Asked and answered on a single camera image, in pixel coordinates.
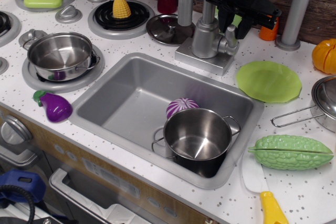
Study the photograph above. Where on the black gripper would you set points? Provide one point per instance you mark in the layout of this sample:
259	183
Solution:
253	12

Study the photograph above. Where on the silver faucet lever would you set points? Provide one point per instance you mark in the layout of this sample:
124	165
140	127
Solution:
227	43

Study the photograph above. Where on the green toy cabbage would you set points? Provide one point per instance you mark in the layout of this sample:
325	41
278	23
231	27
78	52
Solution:
237	18

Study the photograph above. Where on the orange toy carrot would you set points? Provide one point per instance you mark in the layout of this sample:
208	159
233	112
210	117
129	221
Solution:
269	34

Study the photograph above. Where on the green plastic plate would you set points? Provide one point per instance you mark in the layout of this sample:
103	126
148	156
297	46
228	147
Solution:
269	82

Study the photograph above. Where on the steel pot lid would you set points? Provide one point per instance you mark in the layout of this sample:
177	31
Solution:
165	29

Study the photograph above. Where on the red toy pepper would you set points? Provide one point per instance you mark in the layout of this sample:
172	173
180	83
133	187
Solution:
167	6

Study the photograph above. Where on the orange toy pumpkin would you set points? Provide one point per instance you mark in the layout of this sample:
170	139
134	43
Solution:
323	56

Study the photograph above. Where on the purple white toy onion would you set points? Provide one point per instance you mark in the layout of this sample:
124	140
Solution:
180	104

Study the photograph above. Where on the yellow toy corn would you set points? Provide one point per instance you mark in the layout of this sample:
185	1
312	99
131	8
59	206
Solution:
121	9

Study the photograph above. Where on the steel pot in sink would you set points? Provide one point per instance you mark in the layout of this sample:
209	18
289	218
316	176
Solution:
198	139

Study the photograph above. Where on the black coil burner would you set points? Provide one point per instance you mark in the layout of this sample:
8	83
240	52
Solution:
103	22

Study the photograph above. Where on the grey sink basin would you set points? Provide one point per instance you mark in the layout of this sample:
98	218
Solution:
127	106

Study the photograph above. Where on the green toy bitter gourd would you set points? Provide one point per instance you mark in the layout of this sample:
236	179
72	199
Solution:
289	152

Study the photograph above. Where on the steel pot on burner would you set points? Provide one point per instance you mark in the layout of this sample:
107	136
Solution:
62	56

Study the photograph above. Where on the purple toy eggplant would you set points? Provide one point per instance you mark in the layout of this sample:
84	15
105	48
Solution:
56	107

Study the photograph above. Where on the left edge burner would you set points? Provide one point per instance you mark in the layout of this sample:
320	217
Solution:
10	27

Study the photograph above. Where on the silver oven knob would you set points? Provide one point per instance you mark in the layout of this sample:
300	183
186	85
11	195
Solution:
15	136

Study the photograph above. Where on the blue clamp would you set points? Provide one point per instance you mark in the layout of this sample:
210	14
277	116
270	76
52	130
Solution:
28	181

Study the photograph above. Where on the grey vertical post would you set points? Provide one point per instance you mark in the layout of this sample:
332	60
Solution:
289	41

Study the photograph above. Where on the steel saucepan with handle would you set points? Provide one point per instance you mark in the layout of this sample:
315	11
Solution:
322	107

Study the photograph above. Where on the yellow handled toy knife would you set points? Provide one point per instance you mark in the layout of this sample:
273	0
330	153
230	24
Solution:
254	180

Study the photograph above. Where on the grey oven door handle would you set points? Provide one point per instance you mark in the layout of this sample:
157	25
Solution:
22	158

